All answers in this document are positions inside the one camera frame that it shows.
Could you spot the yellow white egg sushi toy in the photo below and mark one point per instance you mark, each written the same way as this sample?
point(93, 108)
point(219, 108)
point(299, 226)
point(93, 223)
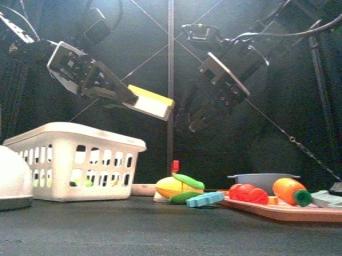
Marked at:
point(149, 102)

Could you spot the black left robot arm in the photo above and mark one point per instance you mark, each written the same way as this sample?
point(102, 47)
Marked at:
point(20, 31)

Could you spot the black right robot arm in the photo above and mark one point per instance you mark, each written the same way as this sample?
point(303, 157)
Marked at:
point(284, 23)

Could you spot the white plastic laundry basket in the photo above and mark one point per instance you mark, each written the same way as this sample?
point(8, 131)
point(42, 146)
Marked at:
point(74, 161)

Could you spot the red toy piece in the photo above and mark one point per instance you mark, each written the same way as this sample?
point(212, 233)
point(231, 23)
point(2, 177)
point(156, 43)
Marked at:
point(175, 166)

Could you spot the yellow toy corn with leaves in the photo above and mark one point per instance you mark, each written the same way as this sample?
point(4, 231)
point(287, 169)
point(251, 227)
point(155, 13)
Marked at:
point(179, 186)

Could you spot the grey toy pot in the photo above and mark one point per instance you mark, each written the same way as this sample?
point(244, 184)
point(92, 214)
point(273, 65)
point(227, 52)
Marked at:
point(261, 181)

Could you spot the light blue toy block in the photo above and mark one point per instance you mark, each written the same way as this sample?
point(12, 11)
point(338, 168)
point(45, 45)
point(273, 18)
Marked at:
point(204, 199)

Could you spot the red toy tomato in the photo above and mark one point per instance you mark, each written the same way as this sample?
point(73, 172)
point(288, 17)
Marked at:
point(247, 193)

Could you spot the beige toy piece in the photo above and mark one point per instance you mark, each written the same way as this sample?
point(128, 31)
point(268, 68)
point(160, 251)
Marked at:
point(143, 189)

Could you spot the orange toy carrot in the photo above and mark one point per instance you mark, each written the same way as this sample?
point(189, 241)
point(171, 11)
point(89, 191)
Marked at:
point(291, 191)

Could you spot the pink cutting board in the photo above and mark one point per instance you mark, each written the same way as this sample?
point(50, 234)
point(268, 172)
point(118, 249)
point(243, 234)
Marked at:
point(288, 211)

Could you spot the white dome lid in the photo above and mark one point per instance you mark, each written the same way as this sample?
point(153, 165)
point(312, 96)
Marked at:
point(13, 178)

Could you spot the grey toy knife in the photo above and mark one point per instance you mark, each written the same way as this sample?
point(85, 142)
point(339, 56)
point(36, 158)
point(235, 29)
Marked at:
point(327, 198)

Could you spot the vertical metal frame pole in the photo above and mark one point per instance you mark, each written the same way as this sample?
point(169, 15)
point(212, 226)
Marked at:
point(169, 86)

